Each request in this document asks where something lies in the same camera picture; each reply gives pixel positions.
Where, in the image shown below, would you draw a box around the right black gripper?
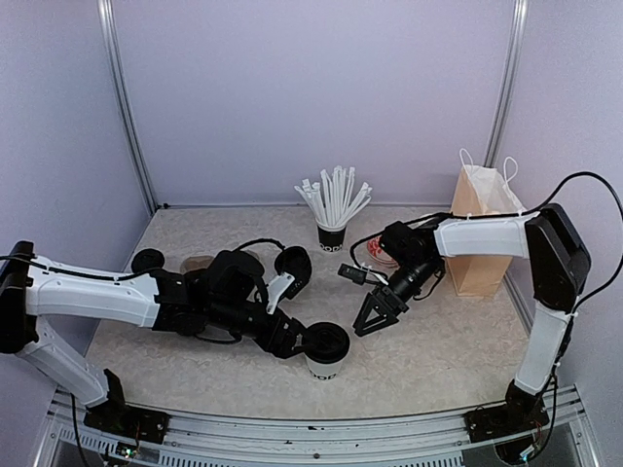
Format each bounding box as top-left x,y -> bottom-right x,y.
354,258 -> 440,336

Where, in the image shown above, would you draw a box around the left aluminium post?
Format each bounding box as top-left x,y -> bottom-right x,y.
97,0 -> 159,215

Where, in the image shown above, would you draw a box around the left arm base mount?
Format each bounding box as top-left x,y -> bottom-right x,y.
84,401 -> 170,445

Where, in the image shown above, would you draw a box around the right aluminium post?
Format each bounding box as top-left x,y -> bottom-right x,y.
484,0 -> 530,167

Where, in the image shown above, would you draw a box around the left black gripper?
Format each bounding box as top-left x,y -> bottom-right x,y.
207,297 -> 319,359

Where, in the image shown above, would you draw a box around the bundle of wrapped white straws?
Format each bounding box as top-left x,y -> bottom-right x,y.
294,165 -> 373,232

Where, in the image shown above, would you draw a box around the black cup holding straws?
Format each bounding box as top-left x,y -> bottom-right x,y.
316,222 -> 347,253

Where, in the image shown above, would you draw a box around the aluminium front rail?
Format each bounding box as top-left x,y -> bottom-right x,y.
38,383 -> 600,467

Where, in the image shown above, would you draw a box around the cardboard cup carrier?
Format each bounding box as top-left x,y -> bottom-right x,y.
180,255 -> 214,274

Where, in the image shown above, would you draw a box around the red patterned bowl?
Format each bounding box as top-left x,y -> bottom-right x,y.
366,235 -> 397,268

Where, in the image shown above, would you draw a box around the aluminium post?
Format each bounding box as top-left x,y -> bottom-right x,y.
484,0 -> 530,167
97,0 -> 159,215

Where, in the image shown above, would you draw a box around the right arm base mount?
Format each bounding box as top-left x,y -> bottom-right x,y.
463,402 -> 550,443

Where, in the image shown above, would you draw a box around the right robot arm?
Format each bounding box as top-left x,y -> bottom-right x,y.
338,198 -> 608,432

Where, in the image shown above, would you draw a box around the stack of black lids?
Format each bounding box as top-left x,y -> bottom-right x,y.
274,246 -> 312,300

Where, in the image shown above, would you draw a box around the brown paper bag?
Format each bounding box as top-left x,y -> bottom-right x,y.
447,148 -> 525,297

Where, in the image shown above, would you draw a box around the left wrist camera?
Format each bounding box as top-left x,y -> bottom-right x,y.
267,272 -> 307,314

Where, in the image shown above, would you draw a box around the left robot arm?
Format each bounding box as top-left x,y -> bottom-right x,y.
1,241 -> 320,433

